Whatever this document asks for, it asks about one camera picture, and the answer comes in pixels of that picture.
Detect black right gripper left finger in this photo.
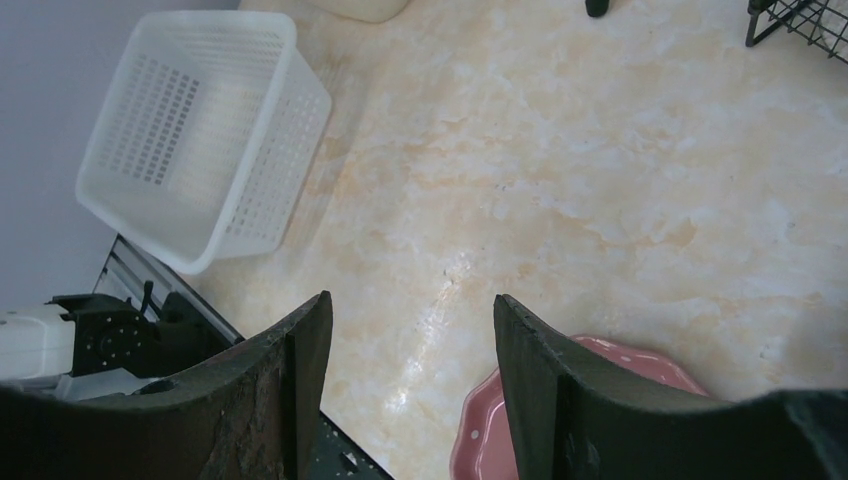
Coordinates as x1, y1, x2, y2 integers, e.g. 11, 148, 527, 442
1, 291, 333, 479

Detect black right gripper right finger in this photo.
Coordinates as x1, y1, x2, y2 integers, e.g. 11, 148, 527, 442
494, 295, 847, 479

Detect pink polka dot plate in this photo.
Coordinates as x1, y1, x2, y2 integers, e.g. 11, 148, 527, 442
450, 335, 708, 479

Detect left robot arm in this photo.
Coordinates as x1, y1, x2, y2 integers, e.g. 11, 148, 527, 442
1, 281, 233, 402

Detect white plastic perforated basket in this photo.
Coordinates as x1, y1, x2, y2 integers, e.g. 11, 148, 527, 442
75, 10, 332, 275

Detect black tripod music stand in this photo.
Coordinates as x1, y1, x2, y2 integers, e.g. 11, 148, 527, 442
584, 0, 611, 18

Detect cream plastic waste bin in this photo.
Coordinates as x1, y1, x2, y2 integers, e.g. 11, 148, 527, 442
309, 0, 409, 24

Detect black wire basket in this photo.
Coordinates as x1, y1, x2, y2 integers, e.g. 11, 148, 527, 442
745, 0, 847, 64

